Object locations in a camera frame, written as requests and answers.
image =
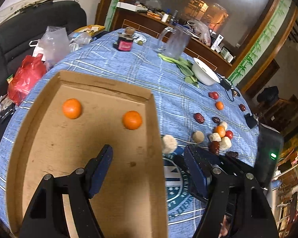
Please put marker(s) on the clear plastic pitcher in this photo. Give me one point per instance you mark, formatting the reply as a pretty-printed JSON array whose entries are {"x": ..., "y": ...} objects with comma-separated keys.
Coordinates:
[{"x": 176, "y": 43}]

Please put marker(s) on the orange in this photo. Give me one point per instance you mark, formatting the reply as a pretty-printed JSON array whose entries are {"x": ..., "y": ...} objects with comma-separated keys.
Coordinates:
[
  {"x": 220, "y": 130},
  {"x": 219, "y": 105},
  {"x": 72, "y": 108},
  {"x": 132, "y": 120}
]

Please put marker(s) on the cardboard box tray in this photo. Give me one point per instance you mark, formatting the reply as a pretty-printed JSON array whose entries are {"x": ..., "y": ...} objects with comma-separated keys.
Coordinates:
[{"x": 132, "y": 200}]

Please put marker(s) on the dark jar pink label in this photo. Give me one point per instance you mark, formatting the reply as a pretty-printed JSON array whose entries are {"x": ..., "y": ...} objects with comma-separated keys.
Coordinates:
[{"x": 125, "y": 40}]

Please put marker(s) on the white box on sideboard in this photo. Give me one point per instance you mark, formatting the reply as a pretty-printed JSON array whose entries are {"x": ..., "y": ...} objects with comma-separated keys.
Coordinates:
[{"x": 132, "y": 7}]

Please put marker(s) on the green leafy vegetable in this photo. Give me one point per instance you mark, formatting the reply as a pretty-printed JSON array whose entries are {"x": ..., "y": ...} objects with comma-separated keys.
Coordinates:
[{"x": 185, "y": 66}]

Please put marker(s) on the small red tomato pile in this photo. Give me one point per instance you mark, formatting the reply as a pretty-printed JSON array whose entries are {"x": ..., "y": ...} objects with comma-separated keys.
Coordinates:
[{"x": 229, "y": 134}]

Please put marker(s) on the clear plastic bag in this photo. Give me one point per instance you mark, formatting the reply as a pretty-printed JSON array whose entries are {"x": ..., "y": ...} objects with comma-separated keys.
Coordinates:
[{"x": 55, "y": 44}]

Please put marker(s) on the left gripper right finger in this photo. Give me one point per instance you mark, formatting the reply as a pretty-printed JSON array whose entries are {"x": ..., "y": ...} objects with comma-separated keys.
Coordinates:
[{"x": 235, "y": 200}]

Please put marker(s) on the red date far right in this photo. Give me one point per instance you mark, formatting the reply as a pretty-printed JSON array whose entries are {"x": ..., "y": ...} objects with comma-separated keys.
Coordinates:
[{"x": 242, "y": 107}]

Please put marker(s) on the small black box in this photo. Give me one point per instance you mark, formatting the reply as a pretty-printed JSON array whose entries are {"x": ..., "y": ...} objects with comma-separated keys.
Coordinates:
[{"x": 251, "y": 120}]

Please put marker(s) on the black power adapter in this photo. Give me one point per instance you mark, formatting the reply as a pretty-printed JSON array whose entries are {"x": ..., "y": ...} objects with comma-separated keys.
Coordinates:
[{"x": 226, "y": 84}]

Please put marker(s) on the far red tomato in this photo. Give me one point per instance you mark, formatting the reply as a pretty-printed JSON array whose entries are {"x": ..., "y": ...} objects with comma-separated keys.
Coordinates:
[{"x": 214, "y": 95}]

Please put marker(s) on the round beige cake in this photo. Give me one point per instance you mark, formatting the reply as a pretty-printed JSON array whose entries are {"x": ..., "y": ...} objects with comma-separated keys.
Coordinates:
[{"x": 198, "y": 137}]

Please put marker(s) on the right hand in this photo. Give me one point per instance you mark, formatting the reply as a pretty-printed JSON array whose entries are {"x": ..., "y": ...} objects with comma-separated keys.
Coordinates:
[{"x": 224, "y": 227}]

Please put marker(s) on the dark wrinkled date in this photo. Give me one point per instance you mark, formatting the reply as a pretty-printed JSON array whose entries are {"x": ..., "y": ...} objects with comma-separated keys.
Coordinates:
[{"x": 216, "y": 120}]

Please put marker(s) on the blue plaid tablecloth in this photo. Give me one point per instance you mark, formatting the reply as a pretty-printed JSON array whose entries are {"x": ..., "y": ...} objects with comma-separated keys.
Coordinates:
[{"x": 176, "y": 100}]

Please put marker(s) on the white bowl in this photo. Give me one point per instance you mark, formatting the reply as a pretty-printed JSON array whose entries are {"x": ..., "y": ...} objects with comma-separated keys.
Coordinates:
[{"x": 203, "y": 73}]

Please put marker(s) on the large red date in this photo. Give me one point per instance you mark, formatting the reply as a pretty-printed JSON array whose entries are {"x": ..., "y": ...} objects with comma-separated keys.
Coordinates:
[{"x": 199, "y": 118}]

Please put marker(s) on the plastic bag on sideboard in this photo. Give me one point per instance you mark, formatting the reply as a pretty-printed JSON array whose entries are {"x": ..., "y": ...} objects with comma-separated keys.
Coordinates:
[{"x": 201, "y": 30}]

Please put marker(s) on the black sofa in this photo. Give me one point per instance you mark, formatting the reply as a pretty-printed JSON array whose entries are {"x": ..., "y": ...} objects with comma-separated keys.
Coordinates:
[{"x": 17, "y": 32}]

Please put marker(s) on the red plastic bag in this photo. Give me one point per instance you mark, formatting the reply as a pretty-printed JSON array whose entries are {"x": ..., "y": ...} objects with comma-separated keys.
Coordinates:
[{"x": 27, "y": 75}]

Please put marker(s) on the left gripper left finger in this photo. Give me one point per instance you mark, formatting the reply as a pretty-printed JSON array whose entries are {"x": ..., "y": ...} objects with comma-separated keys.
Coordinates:
[{"x": 45, "y": 215}]

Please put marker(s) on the beige cake back pile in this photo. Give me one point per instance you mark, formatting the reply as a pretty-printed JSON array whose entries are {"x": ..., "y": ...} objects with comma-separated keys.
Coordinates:
[{"x": 224, "y": 125}]

